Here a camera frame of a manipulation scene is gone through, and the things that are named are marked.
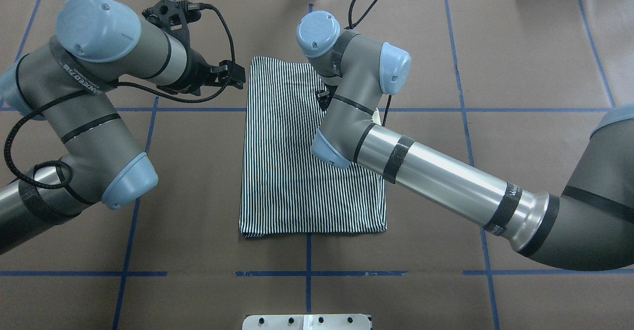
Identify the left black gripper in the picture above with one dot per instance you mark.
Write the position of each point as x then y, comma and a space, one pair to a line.
196, 74

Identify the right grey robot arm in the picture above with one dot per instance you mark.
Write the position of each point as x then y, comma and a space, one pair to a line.
589, 227

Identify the navy white striped polo shirt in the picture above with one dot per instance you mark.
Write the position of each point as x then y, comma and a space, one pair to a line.
285, 188

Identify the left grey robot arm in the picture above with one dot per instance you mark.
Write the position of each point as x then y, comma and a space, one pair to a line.
98, 46

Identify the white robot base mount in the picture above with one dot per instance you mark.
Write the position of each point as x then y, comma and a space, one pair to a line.
308, 322

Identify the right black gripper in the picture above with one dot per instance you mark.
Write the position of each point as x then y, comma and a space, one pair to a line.
323, 99

